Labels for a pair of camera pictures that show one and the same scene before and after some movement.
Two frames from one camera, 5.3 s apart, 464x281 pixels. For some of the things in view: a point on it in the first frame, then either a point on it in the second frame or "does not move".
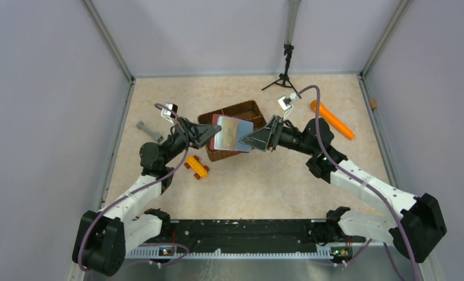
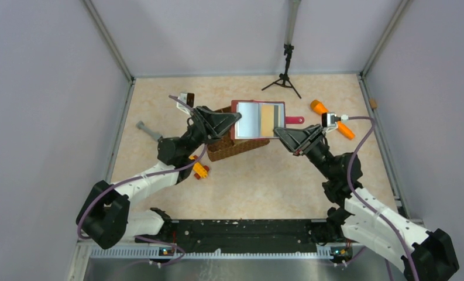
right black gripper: (275, 132) -> (315, 139)
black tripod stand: (284, 79) does not move
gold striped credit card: (232, 130) -> (267, 120)
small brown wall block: (373, 102) does not move
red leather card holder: (212, 140) -> (259, 118)
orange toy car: (200, 171) does not move
